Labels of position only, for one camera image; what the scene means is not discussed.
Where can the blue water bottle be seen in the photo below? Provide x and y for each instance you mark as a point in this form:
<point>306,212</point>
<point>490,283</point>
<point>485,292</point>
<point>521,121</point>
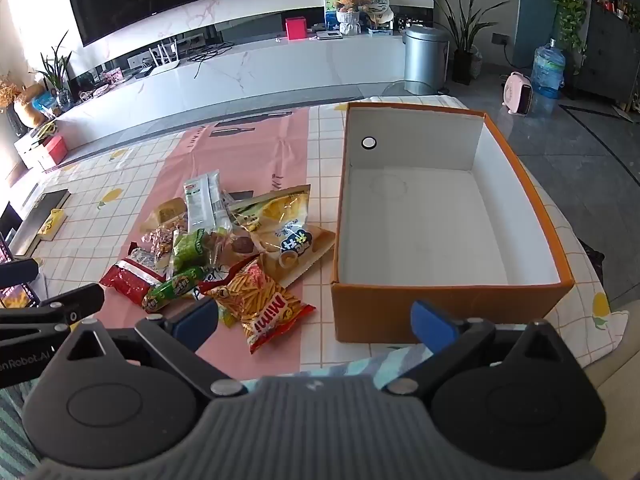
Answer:
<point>547,70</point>

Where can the clear packet with brown snack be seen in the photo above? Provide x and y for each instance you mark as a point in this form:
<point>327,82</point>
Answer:
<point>240,246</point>

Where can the orange stick snack packet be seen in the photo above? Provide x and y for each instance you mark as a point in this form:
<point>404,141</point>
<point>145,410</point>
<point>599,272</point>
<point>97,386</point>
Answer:
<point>260,305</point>

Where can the clear packet of white candies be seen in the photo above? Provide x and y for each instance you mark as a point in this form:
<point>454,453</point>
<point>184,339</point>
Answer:
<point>222,200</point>

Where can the white green-label snack packet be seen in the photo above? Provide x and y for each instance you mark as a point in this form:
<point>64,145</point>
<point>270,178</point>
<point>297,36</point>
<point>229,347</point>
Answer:
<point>200,205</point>

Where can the green pea snack packet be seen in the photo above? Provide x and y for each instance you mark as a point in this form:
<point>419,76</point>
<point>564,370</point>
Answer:
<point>190,250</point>

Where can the green printed box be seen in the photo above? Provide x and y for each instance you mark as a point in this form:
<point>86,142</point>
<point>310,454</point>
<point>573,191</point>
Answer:
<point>330,10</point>

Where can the dark cloth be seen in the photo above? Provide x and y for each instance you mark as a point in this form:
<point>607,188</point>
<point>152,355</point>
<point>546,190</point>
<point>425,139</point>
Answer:
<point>592,265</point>

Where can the black book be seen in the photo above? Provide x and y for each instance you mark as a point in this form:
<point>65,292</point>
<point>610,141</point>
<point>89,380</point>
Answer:
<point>42,210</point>

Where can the green leafy potted plant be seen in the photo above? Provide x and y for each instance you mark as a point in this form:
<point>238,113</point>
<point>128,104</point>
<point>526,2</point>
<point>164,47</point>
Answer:
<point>57,75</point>

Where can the small green snack packet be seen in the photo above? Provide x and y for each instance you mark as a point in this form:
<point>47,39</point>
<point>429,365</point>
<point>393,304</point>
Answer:
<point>172,290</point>

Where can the round glass side table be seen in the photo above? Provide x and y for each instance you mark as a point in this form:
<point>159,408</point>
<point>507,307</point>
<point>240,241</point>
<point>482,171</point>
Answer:
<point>400,87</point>

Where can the tan bread snack packet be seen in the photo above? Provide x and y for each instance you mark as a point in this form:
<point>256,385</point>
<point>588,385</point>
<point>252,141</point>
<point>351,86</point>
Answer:
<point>170,212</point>

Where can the snake plant in black pot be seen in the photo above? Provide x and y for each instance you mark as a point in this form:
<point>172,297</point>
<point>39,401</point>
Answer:
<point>462,55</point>

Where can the wall socket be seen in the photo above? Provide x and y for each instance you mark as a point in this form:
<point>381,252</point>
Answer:
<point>500,39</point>

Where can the white digital scale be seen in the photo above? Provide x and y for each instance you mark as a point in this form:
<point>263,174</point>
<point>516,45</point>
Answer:
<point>329,35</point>

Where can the row of small bottles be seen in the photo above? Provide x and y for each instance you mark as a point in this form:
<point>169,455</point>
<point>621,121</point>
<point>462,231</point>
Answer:
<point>620,5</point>

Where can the red storage box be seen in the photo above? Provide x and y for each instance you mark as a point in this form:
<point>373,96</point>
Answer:
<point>55,152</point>

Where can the pink printed box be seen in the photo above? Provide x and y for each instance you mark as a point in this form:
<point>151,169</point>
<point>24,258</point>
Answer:
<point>111,75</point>

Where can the dark grey cabinet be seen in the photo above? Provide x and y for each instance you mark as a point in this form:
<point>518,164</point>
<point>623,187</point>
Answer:
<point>610,55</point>

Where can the white router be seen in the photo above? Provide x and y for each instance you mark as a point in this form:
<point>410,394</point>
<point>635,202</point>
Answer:
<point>165,65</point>

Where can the white marble media console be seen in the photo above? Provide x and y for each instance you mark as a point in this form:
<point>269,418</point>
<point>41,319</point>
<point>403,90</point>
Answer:
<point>275,70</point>

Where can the yellow chip bag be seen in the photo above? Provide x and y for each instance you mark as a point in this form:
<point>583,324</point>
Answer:
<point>290,220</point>

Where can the teal striped cloth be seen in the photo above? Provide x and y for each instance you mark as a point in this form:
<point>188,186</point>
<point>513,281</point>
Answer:
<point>350,365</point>

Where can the white red-edged snack packet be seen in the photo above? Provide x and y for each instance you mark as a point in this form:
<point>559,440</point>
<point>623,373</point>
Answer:
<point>215,277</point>

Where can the pink space heater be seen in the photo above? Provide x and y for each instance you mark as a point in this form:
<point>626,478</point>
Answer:
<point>517,92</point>

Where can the red silver snack packet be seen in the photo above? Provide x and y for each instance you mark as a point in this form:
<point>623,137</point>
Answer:
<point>145,257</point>

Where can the white printed hand fan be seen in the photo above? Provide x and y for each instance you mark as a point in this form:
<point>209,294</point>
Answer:
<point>375,2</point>

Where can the silver trash can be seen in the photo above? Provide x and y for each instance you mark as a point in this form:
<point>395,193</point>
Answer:
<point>425,60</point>

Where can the brown nut snack packet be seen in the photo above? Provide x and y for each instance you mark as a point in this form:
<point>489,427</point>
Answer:
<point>160,242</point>

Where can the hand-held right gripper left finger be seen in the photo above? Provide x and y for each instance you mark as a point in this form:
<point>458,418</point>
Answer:
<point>192,322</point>

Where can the small red box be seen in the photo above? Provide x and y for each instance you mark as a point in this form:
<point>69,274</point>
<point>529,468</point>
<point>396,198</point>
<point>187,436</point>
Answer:
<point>296,28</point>

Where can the beige cushion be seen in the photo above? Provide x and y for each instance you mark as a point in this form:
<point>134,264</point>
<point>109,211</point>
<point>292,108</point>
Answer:
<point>620,385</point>

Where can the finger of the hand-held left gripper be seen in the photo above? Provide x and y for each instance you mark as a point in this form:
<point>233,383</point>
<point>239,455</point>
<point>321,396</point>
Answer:
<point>75,302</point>
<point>17,272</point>

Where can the orange cardboard box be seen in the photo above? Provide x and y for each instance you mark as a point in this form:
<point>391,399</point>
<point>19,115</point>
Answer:
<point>380,310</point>

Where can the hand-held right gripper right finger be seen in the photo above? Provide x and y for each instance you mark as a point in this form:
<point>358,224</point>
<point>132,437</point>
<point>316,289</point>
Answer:
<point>432,325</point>

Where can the teddy bear bouquet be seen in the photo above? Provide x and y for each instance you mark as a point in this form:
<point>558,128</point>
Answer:
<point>347,10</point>

